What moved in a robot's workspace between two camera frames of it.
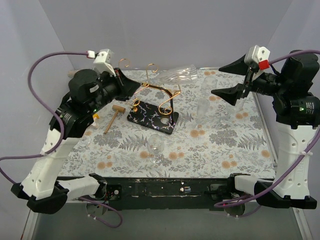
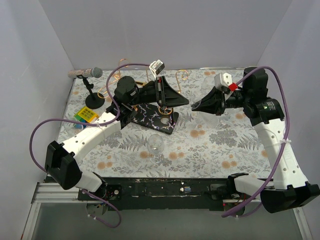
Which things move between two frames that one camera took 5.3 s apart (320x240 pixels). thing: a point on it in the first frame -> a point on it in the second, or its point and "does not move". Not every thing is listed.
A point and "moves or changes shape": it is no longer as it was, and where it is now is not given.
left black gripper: x=120 y=83 -> x=160 y=90
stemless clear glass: x=236 y=111 moves or changes shape
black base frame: x=166 y=193 does not move
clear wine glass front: x=156 y=144 does not move
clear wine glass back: x=210 y=83 does not move
